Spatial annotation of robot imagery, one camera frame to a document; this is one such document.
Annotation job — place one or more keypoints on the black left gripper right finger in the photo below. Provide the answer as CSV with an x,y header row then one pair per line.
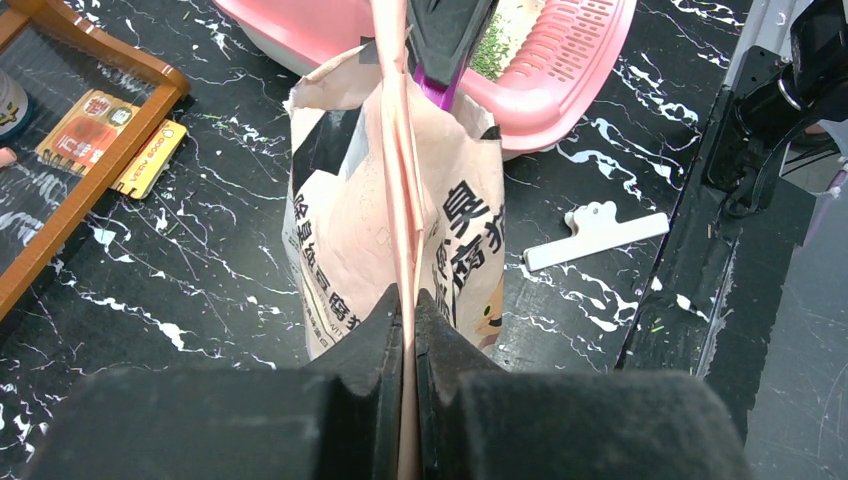
x,y
479,421

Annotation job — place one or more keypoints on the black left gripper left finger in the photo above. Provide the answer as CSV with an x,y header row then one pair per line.
x,y
337,417

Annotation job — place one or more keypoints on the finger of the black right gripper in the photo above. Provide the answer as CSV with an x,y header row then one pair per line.
x,y
444,34

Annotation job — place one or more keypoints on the purple litter scoop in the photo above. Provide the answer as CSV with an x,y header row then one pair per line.
x,y
442,96

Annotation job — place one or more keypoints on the pink cat litter box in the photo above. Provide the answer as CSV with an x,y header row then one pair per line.
x,y
568,51

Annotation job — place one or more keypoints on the cat litter bag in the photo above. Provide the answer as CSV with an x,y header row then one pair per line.
x,y
387,189

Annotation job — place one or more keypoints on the grey bag sealing clip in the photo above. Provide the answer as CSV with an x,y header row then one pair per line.
x,y
595,229

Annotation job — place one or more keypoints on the orange wooden shelf rack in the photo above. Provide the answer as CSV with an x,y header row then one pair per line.
x,y
57,55

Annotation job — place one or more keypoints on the orange snack packet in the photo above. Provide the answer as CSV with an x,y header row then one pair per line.
x,y
92,125

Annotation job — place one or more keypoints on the small glass jar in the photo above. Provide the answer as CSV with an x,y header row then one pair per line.
x,y
16,107

